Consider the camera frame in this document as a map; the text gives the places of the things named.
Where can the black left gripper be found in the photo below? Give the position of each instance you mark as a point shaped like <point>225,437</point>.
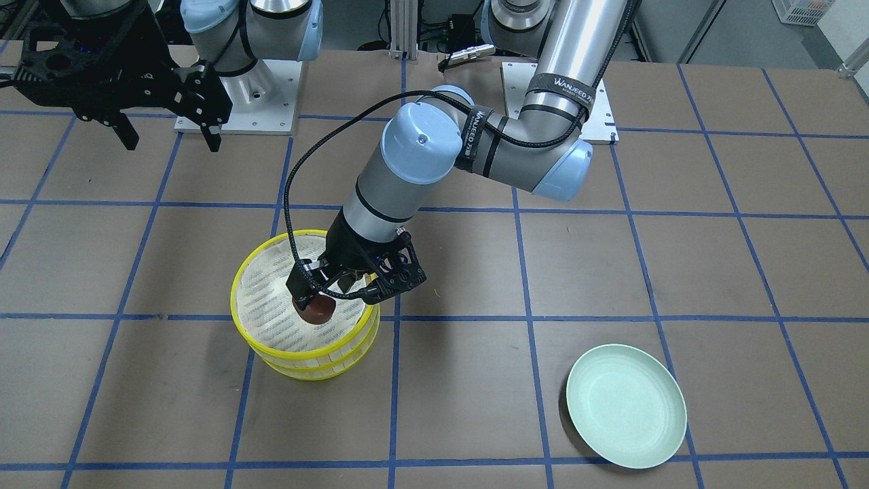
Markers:
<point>348,246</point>

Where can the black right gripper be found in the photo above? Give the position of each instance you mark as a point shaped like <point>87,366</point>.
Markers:
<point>129,71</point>

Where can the brown steamed bun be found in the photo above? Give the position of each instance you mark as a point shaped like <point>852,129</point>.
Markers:
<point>315,310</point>

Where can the yellow bamboo steamer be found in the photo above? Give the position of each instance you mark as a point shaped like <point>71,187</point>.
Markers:
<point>347,353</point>
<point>262,308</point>

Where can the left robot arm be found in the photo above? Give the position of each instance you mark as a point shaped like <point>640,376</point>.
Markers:
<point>540,152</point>

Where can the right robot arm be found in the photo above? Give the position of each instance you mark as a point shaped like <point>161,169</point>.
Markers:
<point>234,35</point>

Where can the light green plate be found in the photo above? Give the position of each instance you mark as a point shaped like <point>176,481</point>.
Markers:
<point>626,406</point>

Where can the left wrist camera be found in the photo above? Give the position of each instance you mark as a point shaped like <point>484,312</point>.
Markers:
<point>395,266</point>

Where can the aluminium frame post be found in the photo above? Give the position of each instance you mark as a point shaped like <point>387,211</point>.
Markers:
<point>404,26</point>

